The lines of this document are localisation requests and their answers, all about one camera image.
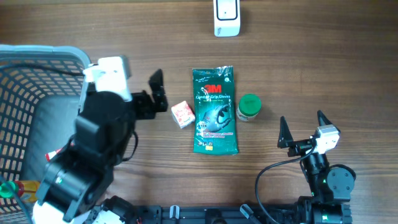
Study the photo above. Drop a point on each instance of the red white small box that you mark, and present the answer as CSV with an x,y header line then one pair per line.
x,y
183,114

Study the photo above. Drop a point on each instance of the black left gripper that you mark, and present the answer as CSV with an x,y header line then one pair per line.
x,y
148,110

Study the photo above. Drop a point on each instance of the green 3M gloves packet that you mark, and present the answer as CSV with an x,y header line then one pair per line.
x,y
214,105

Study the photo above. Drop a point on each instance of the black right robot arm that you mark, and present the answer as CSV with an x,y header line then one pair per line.
x,y
330,185

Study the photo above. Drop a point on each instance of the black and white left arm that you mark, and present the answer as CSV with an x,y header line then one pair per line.
x,y
76,177

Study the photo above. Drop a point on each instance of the white barcode scanner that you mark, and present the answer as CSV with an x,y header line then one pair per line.
x,y
227,18

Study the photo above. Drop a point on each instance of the grey plastic mesh basket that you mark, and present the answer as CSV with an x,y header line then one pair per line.
x,y
40,99

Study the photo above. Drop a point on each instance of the red stick sachet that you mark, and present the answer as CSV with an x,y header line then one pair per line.
x,y
52,154

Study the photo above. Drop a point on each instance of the red sauce bottle green cap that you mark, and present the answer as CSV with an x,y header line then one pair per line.
x,y
25,189

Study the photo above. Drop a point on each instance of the green lid jar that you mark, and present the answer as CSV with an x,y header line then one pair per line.
x,y
249,107

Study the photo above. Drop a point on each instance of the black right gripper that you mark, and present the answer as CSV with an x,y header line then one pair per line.
x,y
285,139

